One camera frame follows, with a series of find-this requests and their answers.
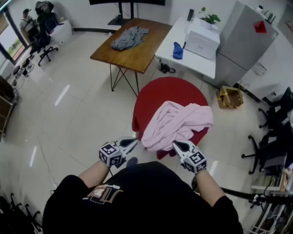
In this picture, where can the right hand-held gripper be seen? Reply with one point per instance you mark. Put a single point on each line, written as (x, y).
(195, 162)

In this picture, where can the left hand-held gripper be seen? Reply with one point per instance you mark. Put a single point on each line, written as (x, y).
(110, 155)

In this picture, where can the pink clothes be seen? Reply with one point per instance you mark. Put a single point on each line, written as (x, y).
(176, 123)

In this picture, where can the grey clothes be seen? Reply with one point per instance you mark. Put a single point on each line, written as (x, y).
(130, 38)

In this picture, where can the person's right forearm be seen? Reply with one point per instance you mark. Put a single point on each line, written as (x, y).
(209, 188)

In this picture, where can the person's left forearm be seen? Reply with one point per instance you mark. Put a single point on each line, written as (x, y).
(93, 174)

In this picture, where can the person's dark shoe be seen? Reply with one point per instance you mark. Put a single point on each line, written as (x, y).
(132, 161)

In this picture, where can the person's black shirt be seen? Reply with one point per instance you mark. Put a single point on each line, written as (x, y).
(142, 201)

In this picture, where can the open cardboard box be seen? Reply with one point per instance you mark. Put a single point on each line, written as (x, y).
(230, 98)

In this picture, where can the white table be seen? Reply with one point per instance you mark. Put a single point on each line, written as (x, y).
(174, 64)

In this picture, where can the wooden table with metal legs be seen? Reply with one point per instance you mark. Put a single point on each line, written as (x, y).
(142, 54)

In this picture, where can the blue cloth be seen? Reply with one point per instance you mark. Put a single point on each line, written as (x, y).
(178, 51)

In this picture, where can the white shelving unit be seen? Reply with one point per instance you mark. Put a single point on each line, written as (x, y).
(274, 196)

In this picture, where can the white box appliance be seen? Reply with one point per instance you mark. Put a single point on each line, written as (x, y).
(201, 43)

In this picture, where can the grey refrigerator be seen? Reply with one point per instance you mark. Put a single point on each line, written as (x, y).
(242, 43)

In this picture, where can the dark wooden cabinet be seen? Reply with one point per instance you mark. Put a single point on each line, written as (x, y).
(5, 107)

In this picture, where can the white round bin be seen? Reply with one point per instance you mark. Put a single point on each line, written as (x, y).
(63, 32)

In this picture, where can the green potted plant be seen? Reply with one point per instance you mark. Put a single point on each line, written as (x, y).
(211, 19)

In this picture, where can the black cylinder speaker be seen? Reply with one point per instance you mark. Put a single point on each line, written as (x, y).
(190, 15)

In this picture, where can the black chair base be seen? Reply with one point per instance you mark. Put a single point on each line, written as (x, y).
(16, 217)

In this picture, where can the black screen on stand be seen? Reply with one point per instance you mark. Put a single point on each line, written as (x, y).
(126, 1)

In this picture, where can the red paper decoration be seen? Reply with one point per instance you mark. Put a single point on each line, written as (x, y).
(260, 27)

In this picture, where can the black router with antennas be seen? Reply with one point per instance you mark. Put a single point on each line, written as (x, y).
(270, 18)

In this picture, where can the white security camera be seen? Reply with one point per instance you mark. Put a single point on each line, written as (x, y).
(260, 9)

